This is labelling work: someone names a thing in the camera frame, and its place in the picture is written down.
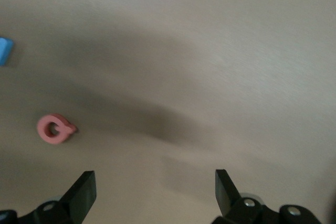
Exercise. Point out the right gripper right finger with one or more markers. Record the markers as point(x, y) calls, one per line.
point(225, 197)

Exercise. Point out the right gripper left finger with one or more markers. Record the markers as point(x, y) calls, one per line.
point(78, 197)

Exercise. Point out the blue uppercase letter W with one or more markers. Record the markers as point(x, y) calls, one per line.
point(4, 52)

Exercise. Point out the red foam letter Q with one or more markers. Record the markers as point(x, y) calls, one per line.
point(43, 129)

